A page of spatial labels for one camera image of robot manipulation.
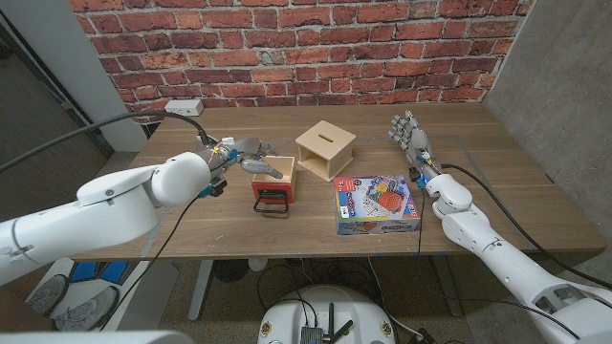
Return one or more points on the grey sneaker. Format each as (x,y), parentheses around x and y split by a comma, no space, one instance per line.
(88,310)
(48,295)

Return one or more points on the wooden drawer with red front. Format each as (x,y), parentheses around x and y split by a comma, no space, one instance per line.
(273,188)

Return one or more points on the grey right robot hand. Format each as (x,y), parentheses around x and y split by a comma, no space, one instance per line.
(415,138)

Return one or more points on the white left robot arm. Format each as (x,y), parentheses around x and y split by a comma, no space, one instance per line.
(95,215)

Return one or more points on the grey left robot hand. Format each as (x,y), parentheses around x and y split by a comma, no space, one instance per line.
(246,145)

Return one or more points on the white table leg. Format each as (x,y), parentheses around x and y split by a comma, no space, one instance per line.
(201,286)

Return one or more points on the white robot torso base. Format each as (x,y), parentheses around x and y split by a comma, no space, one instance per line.
(330,306)

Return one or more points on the colourful toy package box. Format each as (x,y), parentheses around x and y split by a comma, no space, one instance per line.
(375,203)

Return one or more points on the dark table leg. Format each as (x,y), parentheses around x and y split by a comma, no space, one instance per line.
(447,286)

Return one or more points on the wooden box with slot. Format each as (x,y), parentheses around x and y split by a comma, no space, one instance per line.
(325,138)

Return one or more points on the white power outlet strip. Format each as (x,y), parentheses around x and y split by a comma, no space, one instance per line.
(184,107)

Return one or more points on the printed red brick backdrop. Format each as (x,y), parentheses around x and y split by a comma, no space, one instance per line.
(306,52)

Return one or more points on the small grey computer box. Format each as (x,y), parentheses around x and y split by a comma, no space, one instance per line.
(312,335)

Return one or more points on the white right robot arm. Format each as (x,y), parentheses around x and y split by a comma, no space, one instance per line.
(502,258)

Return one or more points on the black antenna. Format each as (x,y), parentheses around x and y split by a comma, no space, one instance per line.
(330,320)
(343,329)

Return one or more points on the blue floor pad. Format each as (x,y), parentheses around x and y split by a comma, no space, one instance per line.
(112,272)

